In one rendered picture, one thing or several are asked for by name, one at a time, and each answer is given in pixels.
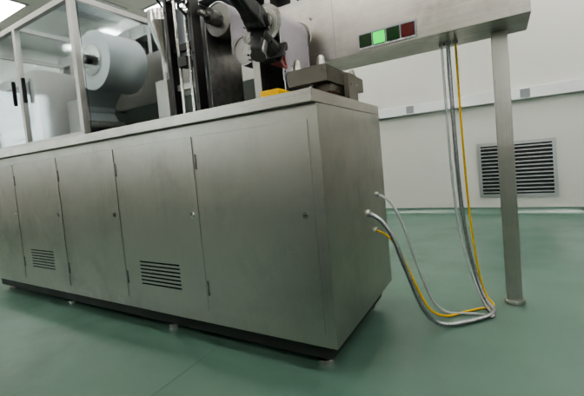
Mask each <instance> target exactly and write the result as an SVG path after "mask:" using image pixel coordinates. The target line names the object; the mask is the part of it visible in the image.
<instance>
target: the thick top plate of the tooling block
mask: <svg viewBox="0 0 584 396"><path fill-rule="evenodd" d="M343 73H347V72H345V71H342V70H340V69H338V68H335V67H333V66H331V65H329V64H327V63H322V64H318V65H315V66H310V67H307V68H303V69H297V70H293V71H290V72H288V81H289V88H291V89H297V90H298V89H303V88H307V87H308V85H311V84H313V85H314V86H316V85H320V84H324V83H333V84H336V85H339V86H342V87H344V79H343ZM356 79H357V89H358V94H360V93H363V84H362V79H361V78H358V77H357V78H356Z"/></svg>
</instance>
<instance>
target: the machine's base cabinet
mask: <svg viewBox="0 0 584 396"><path fill-rule="evenodd" d="M375 191H380V194H382V195H384V196H385V191H384V180H383V168H382V147H381V136H380V124H379V116H378V115H373V114H370V113H365V112H361V111H356V110H352V109H345V108H340V107H336V106H332V105H327V104H323V103H318V102H312V103H308V104H303V105H298V106H293V107H288V108H283V109H274V110H269V111H264V112H259V113H254V114H249V115H240V116H236V117H230V118H226V119H221V120H216V121H211V122H202V123H198V124H192V125H188V126H182V127H178V128H172V129H164V130H158V131H154V132H149V133H144V134H139V135H130V136H125V137H120V138H116V139H110V140H106V141H100V142H92V143H87V144H82V145H76V146H72V147H67V148H58V149H53V150H48V151H43V152H38V153H34V154H28V155H20V156H15V157H10V158H5V159H0V278H2V283H3V284H5V285H9V286H10V289H13V288H18V287H20V288H23V289H28V290H31V291H35V292H38V293H43V294H49V295H54V296H57V297H61V298H65V299H69V303H76V302H78V301H80V302H83V303H87V304H91V305H95V306H99V307H106V308H109V309H114V310H117V311H121V312H125V313H129V314H136V315H140V316H143V317H147V318H151V319H155V320H162V321H166V322H169V327H171V328H175V327H179V326H186V327H192V328H196V329H200V330H203V331H207V332H212V333H218V334H222V335H226V336H229V337H234V338H237V339H241V340H248V341H252V342H255V343H260V344H263V345H267V346H272V347H278V348H282V349H286V350H289V351H294V352H298V353H305V354H308V355H312V356H315V357H317V358H318V362H319V363H320V364H322V365H331V364H333V363H334V362H335V357H336V356H337V354H338V353H339V352H340V351H341V350H342V348H343V347H344V346H345V344H346V343H347V342H348V340H349V339H350V337H351V336H352V335H353V333H354V332H355V330H356V329H357V328H358V327H359V326H360V325H361V323H362V322H363V320H364V319H365V318H366V316H367V315H368V314H369V312H370V311H371V310H372V309H374V308H375V304H376V303H377V301H378V300H379V299H380V298H381V297H382V292H383V291H384V289H385V288H386V287H387V286H388V284H389V283H390V281H392V280H391V268H390V257H389V245H388V237H387V236H385V235H384V234H381V233H379V232H374V227H378V230H381V231H382V232H384V233H386V234H388V232H387V230H386V229H385V227H384V226H383V225H382V224H381V223H380V222H379V221H378V220H376V219H375V218H373V217H367V215H366V211H367V209H370V210H371V212H372V213H374V214H376V215H379V216H380V217H381V218H382V219H383V220H384V221H385V222H386V223H387V213H386V202H385V199H383V198H382V197H380V196H375Z"/></svg>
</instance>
